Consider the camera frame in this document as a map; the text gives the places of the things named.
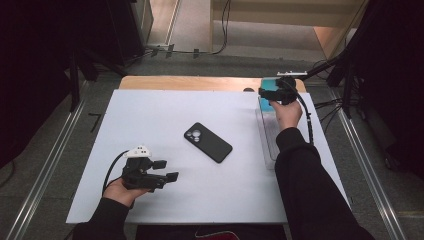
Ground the black floor cable bundle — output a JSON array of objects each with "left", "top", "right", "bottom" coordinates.
[{"left": 313, "top": 96, "right": 349, "bottom": 134}]

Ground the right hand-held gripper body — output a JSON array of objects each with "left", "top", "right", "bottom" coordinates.
[{"left": 273, "top": 70, "right": 308, "bottom": 106}]

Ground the aluminium floor rail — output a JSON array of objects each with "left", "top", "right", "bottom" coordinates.
[
  {"left": 328, "top": 89, "right": 408, "bottom": 240},
  {"left": 6, "top": 99, "right": 87, "bottom": 240}
]

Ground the black curtain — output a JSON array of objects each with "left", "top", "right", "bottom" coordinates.
[
  {"left": 0, "top": 0, "right": 149, "bottom": 169},
  {"left": 344, "top": 0, "right": 424, "bottom": 183}
]

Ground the beige wooden cabinet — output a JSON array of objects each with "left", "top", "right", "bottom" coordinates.
[{"left": 209, "top": 0, "right": 369, "bottom": 62}]

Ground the red cloth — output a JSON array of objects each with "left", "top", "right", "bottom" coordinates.
[{"left": 196, "top": 230, "right": 242, "bottom": 240}]

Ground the white table board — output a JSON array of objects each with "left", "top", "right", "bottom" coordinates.
[{"left": 65, "top": 89, "right": 350, "bottom": 225}]

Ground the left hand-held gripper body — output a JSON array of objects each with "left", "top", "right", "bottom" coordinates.
[{"left": 121, "top": 145, "right": 168, "bottom": 194}]

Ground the hanging black cable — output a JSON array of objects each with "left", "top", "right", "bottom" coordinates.
[{"left": 211, "top": 0, "right": 233, "bottom": 56}]

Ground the black tripod stand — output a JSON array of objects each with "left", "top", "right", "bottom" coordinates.
[{"left": 297, "top": 49, "right": 356, "bottom": 120}]

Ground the black phone case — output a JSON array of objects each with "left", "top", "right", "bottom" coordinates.
[{"left": 183, "top": 121, "right": 234, "bottom": 164}]

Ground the black metal stand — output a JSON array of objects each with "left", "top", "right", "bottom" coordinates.
[{"left": 67, "top": 46, "right": 129, "bottom": 113}]

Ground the left hand-held gripper cable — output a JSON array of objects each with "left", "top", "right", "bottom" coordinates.
[{"left": 101, "top": 149, "right": 130, "bottom": 197}]

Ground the person's left hand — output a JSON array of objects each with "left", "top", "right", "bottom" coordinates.
[{"left": 102, "top": 178, "right": 151, "bottom": 208}]

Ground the clear plastic tray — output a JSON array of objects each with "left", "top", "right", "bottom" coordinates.
[{"left": 254, "top": 94, "right": 303, "bottom": 170}]

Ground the right hand-held gripper cable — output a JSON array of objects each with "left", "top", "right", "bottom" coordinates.
[{"left": 292, "top": 89, "right": 315, "bottom": 145}]

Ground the person's right hand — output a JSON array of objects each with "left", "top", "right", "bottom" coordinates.
[{"left": 269, "top": 99, "right": 304, "bottom": 132}]

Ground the wooden table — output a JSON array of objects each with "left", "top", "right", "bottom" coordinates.
[{"left": 118, "top": 75, "right": 307, "bottom": 94}]

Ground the hand-held gripper cable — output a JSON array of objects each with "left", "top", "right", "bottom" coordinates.
[
  {"left": 292, "top": 89, "right": 315, "bottom": 145},
  {"left": 101, "top": 149, "right": 130, "bottom": 197}
]

